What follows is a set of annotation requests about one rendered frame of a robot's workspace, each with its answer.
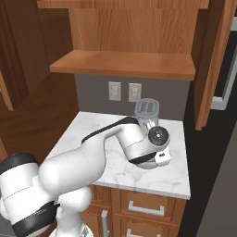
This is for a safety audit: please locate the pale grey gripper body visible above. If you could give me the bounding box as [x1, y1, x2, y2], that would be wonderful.
[134, 158, 159, 170]

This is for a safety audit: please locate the wooden base cabinet door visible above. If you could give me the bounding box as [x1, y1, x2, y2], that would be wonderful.
[81, 202, 113, 237]

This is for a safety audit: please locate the wooden drawer front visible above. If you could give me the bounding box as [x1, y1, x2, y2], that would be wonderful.
[112, 214, 181, 237]
[119, 189, 180, 222]

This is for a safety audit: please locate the grey toaster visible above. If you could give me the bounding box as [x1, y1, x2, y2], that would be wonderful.
[133, 97, 161, 130]

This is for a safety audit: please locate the silver drawer handle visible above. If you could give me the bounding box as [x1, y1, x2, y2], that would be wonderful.
[127, 200, 167, 218]
[125, 228, 164, 237]

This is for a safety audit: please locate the silver cabinet door handle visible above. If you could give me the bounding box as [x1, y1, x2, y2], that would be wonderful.
[101, 209, 110, 237]

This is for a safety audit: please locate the white wall outlet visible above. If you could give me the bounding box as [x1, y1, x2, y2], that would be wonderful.
[128, 81, 143, 104]
[107, 81, 122, 102]

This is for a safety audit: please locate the wooden open wall cabinet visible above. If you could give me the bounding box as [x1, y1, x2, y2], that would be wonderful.
[36, 0, 211, 82]

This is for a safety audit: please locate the black oven with silver handle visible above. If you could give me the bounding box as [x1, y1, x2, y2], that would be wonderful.
[210, 23, 237, 112]

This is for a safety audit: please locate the wooden wall cabinet door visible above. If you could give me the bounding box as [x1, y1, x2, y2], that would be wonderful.
[0, 0, 43, 112]
[193, 0, 237, 131]

